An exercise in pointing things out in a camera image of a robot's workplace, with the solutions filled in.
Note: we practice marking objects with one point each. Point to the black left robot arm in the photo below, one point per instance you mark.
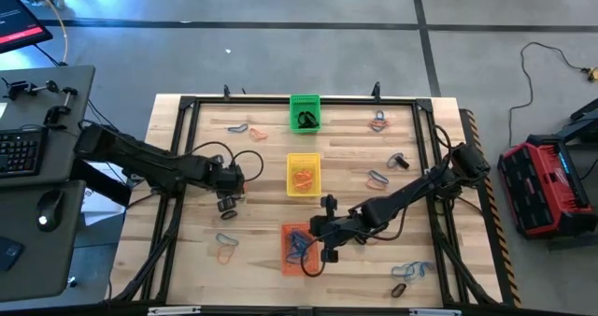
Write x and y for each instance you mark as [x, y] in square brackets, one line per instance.
[140, 154]

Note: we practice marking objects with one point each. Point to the orange plastic basket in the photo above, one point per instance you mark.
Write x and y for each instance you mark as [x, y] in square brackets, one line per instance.
[286, 270]

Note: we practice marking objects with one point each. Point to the small metal bolt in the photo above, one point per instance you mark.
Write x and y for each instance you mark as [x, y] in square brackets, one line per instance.
[71, 281]

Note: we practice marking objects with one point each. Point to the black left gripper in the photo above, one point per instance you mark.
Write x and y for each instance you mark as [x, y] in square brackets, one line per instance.
[224, 180]

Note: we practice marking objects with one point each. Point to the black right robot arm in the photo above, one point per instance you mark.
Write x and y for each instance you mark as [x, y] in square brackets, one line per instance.
[411, 192]

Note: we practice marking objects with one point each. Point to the red black tool case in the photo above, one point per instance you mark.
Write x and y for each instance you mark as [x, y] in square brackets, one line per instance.
[537, 190]

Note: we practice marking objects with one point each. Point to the black desk beam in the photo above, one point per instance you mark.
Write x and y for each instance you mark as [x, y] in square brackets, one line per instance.
[100, 182]

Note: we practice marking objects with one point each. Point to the blue items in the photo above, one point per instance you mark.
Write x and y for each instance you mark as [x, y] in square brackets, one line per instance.
[299, 248]

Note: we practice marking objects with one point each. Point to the grey desk top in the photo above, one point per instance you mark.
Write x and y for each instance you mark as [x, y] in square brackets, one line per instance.
[61, 166]
[46, 260]

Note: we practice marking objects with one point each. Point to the yellow black hazard strip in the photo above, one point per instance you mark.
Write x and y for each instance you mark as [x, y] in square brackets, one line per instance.
[508, 260]

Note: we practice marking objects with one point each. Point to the black stand base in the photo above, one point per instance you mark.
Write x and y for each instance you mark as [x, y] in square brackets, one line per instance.
[584, 119]

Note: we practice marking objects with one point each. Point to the silver metal bracket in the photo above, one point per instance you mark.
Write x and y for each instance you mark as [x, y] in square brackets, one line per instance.
[434, 312]
[173, 310]

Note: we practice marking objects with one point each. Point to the green plastic basket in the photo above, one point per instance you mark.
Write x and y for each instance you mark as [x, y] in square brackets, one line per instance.
[295, 101]

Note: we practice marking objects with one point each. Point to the black desk clamp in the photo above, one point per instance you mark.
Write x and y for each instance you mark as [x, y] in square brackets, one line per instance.
[28, 88]
[58, 112]

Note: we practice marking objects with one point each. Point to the black computer monitor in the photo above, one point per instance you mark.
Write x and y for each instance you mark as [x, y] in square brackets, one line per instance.
[18, 21]

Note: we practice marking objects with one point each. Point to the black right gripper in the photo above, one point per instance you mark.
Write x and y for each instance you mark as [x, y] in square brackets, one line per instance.
[343, 227]

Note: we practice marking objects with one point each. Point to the black aluminium table frame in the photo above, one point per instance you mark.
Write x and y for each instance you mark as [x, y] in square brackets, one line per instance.
[233, 100]

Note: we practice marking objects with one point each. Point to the white paper sheet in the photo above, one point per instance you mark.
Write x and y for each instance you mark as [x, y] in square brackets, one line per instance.
[100, 208]

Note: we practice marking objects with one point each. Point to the silver mounting plate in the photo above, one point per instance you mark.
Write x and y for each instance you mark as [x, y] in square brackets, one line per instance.
[427, 171]

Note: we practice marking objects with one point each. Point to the dark flat device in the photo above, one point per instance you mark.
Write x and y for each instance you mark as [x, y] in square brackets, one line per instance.
[8, 253]

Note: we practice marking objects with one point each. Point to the yellow plastic basket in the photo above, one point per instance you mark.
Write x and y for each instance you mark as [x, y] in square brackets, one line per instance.
[292, 159]

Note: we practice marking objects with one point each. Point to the black computer mouse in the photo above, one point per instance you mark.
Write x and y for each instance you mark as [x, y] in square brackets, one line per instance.
[49, 208]

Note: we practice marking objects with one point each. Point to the black backlit keyboard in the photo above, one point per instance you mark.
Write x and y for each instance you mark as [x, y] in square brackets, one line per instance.
[18, 152]

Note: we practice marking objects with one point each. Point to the black rubber band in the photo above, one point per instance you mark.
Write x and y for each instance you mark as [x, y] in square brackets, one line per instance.
[404, 163]
[223, 215]
[303, 119]
[393, 291]
[313, 121]
[308, 124]

